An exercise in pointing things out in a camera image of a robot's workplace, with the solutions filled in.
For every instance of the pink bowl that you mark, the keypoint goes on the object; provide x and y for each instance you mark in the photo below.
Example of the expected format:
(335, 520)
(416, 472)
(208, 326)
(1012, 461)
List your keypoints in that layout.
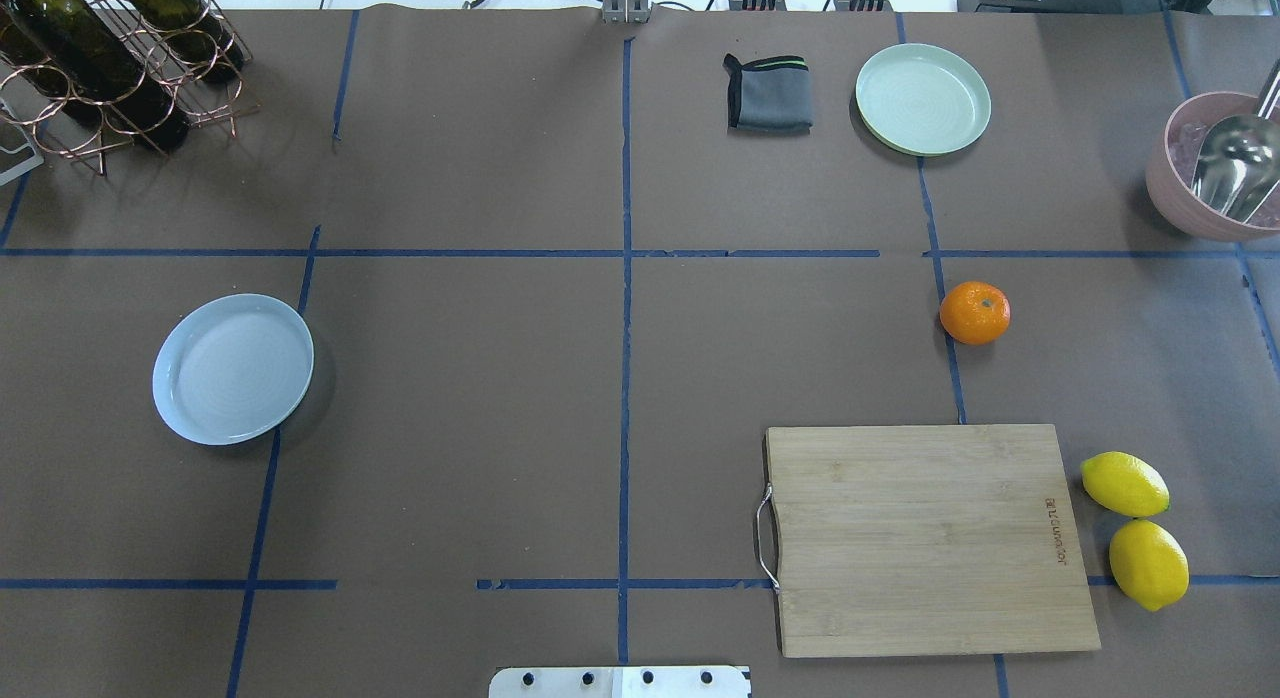
(1171, 163)

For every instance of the yellow lemon upper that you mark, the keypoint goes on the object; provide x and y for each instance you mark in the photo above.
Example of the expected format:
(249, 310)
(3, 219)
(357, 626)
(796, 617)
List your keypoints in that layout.
(1125, 484)

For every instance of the aluminium frame post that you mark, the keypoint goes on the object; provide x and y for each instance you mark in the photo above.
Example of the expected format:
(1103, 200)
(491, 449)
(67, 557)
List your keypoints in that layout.
(626, 11)

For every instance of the orange fruit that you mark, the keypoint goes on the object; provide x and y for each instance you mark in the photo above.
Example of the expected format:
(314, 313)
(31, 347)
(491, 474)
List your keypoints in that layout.
(975, 313)

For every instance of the grey folded cloth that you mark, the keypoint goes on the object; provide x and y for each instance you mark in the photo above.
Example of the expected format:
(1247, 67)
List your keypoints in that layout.
(770, 95)

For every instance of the dark green wine bottle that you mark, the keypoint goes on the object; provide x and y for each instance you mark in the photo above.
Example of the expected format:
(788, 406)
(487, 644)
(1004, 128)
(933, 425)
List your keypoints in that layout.
(103, 70)

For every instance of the wooden cutting board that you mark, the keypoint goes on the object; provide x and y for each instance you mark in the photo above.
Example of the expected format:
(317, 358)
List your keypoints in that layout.
(925, 540)

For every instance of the yellow lemon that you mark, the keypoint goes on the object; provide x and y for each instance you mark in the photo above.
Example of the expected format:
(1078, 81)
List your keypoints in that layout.
(1148, 564)
(1125, 484)

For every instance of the yellow lemon lower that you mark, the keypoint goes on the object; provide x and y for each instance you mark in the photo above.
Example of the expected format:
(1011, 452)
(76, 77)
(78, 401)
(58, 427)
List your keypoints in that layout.
(1148, 564)

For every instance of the light blue plate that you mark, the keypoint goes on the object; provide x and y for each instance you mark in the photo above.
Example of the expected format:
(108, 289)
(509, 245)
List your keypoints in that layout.
(233, 369)

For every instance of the metal scoop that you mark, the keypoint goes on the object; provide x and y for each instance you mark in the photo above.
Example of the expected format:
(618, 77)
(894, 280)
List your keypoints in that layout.
(1238, 162)

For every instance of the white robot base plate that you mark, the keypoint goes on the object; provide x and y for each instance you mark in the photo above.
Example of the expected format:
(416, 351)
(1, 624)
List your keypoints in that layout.
(623, 681)

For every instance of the light green plate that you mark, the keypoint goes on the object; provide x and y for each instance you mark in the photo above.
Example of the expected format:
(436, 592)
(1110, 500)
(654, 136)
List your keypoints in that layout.
(922, 100)

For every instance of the copper wire bottle rack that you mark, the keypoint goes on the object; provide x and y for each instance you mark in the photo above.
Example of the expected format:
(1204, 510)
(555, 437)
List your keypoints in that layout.
(41, 107)

